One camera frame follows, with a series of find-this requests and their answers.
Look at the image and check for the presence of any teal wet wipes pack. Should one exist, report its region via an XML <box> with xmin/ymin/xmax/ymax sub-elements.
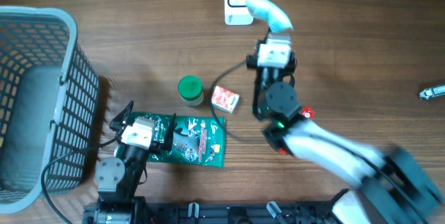
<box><xmin>245</xmin><ymin>0</ymin><xmax>293</xmax><ymax>33</ymax></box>

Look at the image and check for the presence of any orange tissue pack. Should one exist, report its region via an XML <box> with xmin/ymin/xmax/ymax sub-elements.
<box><xmin>211</xmin><ymin>86</ymin><xmax>240</xmax><ymax>113</ymax></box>

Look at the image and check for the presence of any green white small packet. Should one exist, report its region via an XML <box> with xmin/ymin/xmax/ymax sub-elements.
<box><xmin>419</xmin><ymin>85</ymin><xmax>445</xmax><ymax>100</ymax></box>

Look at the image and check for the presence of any grey plastic shopping basket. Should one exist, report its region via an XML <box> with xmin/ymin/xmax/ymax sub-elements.
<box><xmin>1</xmin><ymin>6</ymin><xmax>100</xmax><ymax>214</ymax></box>

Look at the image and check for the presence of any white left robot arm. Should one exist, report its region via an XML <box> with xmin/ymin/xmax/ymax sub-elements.
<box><xmin>82</xmin><ymin>102</ymin><xmax>176</xmax><ymax>224</ymax></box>

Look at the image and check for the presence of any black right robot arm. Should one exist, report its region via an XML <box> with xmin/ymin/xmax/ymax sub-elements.
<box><xmin>246</xmin><ymin>31</ymin><xmax>444</xmax><ymax>223</ymax></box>

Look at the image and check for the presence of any green snack bag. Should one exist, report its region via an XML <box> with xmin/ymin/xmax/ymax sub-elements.
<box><xmin>110</xmin><ymin>112</ymin><xmax>225</xmax><ymax>168</ymax></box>

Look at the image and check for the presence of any green lid peanut butter jar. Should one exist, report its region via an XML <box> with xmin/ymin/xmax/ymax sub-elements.
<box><xmin>178</xmin><ymin>75</ymin><xmax>204</xmax><ymax>107</ymax></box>

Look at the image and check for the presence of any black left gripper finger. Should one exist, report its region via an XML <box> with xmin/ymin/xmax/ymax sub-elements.
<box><xmin>162</xmin><ymin>113</ymin><xmax>176</xmax><ymax>152</ymax></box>
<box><xmin>109</xmin><ymin>100</ymin><xmax>134</xmax><ymax>129</ymax></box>

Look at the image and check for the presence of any red candy bar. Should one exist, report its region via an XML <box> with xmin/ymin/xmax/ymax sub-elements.
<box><xmin>301</xmin><ymin>106</ymin><xmax>316</xmax><ymax>119</ymax></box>

